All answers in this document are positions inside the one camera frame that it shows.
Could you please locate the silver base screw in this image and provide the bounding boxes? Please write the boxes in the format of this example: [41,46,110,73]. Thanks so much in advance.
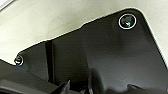
[14,55,25,66]
[118,13,138,30]

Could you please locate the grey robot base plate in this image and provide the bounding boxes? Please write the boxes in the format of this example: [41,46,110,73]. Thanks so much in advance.
[14,7,168,94]

